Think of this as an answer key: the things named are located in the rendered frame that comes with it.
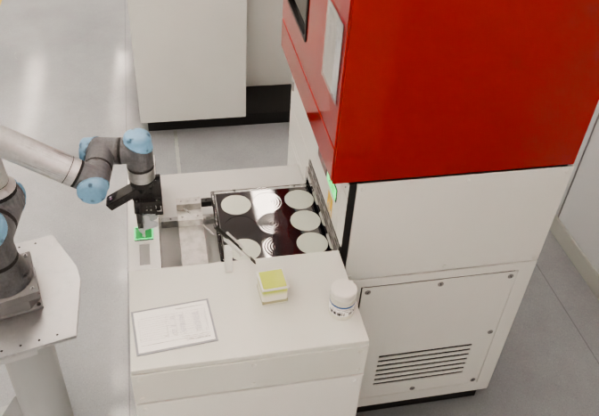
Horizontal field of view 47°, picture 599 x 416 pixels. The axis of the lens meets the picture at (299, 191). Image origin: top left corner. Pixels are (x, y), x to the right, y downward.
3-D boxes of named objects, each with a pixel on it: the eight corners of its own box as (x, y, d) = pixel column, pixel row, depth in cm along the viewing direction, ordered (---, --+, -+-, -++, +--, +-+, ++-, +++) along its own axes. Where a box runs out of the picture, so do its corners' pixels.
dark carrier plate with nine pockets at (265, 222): (313, 187, 242) (313, 185, 241) (336, 256, 216) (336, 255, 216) (215, 195, 235) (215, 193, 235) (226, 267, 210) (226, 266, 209)
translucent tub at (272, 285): (281, 283, 196) (283, 266, 192) (288, 303, 191) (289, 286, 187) (256, 288, 195) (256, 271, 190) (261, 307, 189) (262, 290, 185)
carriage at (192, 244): (200, 207, 237) (200, 200, 235) (210, 286, 210) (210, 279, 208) (176, 209, 235) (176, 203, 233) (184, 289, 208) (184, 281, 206)
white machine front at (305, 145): (294, 134, 279) (299, 44, 253) (343, 281, 218) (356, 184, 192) (287, 134, 278) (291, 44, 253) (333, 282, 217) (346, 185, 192)
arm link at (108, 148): (74, 156, 180) (117, 157, 181) (81, 130, 188) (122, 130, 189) (78, 178, 185) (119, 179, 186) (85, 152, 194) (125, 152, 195)
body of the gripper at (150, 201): (163, 216, 202) (160, 185, 194) (133, 219, 200) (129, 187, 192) (162, 199, 207) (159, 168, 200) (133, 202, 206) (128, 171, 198)
